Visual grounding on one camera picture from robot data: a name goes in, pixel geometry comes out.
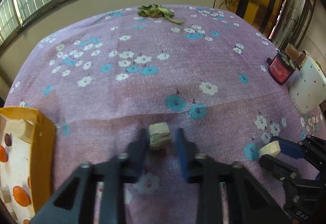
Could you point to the purple floral tablecloth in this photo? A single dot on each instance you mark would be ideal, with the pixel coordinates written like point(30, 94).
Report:
point(103, 78)

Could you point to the white polka dot cup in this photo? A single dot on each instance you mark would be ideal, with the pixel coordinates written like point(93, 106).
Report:
point(307, 91)

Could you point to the small orange kumquat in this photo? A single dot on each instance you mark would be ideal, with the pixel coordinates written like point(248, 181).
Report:
point(3, 155)

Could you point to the small round white cake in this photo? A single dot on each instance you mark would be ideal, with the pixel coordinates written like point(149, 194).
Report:
point(271, 149)

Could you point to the brown object behind jar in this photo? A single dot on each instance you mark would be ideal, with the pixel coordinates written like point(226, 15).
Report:
point(298, 57)

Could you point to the large cream cube block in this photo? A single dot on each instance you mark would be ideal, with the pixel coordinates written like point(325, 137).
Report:
point(25, 131)

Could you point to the red jujube date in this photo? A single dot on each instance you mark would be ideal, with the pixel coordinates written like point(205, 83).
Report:
point(8, 140)

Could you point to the large orange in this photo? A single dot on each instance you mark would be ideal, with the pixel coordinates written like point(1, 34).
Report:
point(21, 196)

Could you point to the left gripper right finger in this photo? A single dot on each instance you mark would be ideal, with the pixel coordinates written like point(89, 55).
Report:
point(247, 200)

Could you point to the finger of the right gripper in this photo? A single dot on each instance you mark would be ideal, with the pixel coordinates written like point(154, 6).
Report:
point(277, 168)
point(289, 148)

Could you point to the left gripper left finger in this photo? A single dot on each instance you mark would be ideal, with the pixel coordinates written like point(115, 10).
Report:
point(75, 200)

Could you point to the yellow-rimmed white tray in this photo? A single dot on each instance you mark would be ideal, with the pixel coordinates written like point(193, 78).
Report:
point(34, 160)

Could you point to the small cream cube block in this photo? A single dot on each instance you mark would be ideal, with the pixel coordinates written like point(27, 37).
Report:
point(159, 136)

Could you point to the red label dark jar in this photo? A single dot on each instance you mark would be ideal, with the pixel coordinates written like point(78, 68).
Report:
point(281, 67)

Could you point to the green leafy sprig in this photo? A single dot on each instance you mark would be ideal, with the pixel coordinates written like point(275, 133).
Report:
point(158, 11)

